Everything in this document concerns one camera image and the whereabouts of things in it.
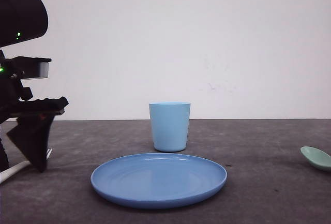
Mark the white plastic fork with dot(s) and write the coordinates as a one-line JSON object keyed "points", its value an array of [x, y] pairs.
{"points": [[6, 174]]}

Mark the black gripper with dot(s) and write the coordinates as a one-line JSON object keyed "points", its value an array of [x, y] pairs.
{"points": [[34, 121]]}

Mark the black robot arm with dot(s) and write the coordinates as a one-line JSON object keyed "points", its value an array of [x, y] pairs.
{"points": [[23, 20]]}

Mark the blue plastic plate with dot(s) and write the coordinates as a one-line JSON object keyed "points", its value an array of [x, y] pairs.
{"points": [[158, 180]]}

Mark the light blue plastic cup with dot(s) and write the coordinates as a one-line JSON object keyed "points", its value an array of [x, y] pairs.
{"points": [[170, 123]]}

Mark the mint green plastic spoon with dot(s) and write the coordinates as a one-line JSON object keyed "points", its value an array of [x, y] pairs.
{"points": [[316, 157]]}

